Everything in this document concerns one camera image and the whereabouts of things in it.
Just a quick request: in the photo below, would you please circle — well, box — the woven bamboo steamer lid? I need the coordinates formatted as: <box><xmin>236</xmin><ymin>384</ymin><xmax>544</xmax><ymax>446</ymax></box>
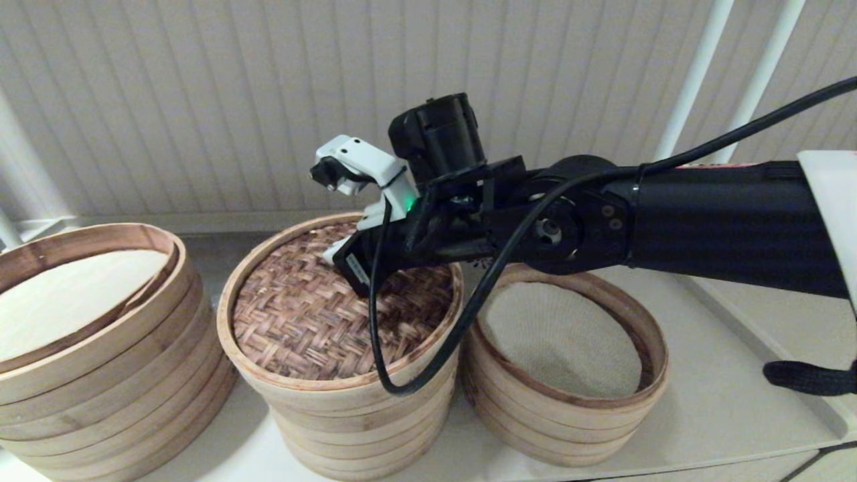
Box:
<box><xmin>218</xmin><ymin>213</ymin><xmax>465</xmax><ymax>413</ymax></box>

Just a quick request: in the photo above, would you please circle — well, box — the grey mesh steamer liner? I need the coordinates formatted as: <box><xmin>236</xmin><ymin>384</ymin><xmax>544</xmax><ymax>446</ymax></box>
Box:
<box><xmin>477</xmin><ymin>281</ymin><xmax>643</xmax><ymax>400</ymax></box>

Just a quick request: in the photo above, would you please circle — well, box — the bamboo steamer stack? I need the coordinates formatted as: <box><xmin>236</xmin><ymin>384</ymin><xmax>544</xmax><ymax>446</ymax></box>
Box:
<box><xmin>462</xmin><ymin>263</ymin><xmax>670</xmax><ymax>468</ymax></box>
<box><xmin>0</xmin><ymin>223</ymin><xmax>239</xmax><ymax>482</ymax></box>
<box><xmin>264</xmin><ymin>348</ymin><xmax>464</xmax><ymax>481</ymax></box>

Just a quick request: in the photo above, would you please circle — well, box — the white round steamer liner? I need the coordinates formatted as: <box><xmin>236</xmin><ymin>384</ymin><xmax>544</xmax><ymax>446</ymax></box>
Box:
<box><xmin>0</xmin><ymin>250</ymin><xmax>172</xmax><ymax>363</ymax></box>

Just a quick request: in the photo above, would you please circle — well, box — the stainless steel drain panel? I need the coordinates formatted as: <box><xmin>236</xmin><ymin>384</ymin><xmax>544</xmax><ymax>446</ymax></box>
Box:
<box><xmin>177</xmin><ymin>231</ymin><xmax>295</xmax><ymax>322</ymax></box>

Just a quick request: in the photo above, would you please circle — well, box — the thick white pole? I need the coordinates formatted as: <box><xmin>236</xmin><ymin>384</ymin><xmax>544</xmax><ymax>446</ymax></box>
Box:
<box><xmin>0</xmin><ymin>87</ymin><xmax>73</xmax><ymax>222</ymax></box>

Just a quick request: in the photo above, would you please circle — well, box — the short white pole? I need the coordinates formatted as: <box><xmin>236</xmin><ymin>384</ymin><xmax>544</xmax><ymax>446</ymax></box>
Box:
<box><xmin>0</xmin><ymin>208</ymin><xmax>25</xmax><ymax>250</ymax></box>

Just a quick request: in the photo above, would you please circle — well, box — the black camera cable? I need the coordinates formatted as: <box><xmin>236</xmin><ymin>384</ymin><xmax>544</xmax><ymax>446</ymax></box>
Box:
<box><xmin>368</xmin><ymin>76</ymin><xmax>857</xmax><ymax>398</ymax></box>

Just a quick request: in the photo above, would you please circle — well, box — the black strap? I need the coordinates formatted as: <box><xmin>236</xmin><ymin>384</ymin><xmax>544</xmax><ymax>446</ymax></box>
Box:
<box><xmin>763</xmin><ymin>360</ymin><xmax>857</xmax><ymax>397</ymax></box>

